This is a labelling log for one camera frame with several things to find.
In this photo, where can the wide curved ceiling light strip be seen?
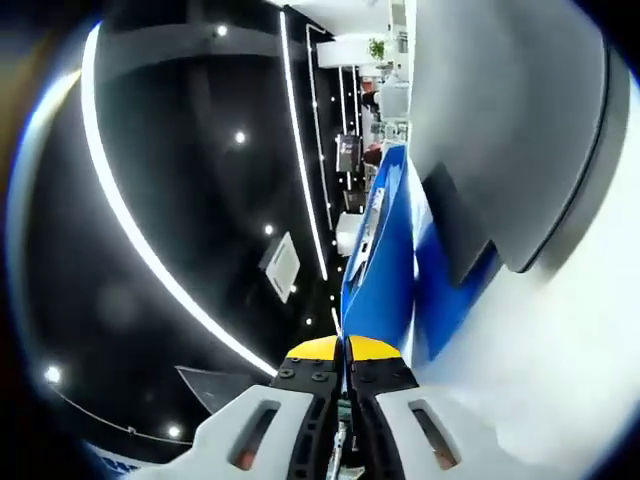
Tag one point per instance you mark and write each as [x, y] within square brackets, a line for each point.
[88, 115]

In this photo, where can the small hanging display screen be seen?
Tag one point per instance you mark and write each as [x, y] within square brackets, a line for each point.
[348, 151]

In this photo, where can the ceiling air conditioner unit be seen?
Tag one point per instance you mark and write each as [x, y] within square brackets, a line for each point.
[281, 267]

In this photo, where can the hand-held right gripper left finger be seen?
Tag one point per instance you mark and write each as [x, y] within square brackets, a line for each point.
[250, 435]

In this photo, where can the group of ceiling spotlights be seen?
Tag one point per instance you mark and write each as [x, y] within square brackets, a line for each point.
[240, 136]

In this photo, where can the narrow ceiling light strip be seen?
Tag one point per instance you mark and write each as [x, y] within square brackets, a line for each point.
[302, 165]

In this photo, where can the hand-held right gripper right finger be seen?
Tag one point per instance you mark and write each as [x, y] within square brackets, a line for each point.
[430, 440]

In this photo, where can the blue-bordered wall display board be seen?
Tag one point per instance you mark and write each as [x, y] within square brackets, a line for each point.
[112, 462]

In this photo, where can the potted green plant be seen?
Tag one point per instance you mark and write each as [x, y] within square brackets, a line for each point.
[376, 49]

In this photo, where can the large hanging dark display screen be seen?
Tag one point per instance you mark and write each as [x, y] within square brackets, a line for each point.
[215, 390]

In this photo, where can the row of white office chairs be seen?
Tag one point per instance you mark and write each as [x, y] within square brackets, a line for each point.
[395, 100]

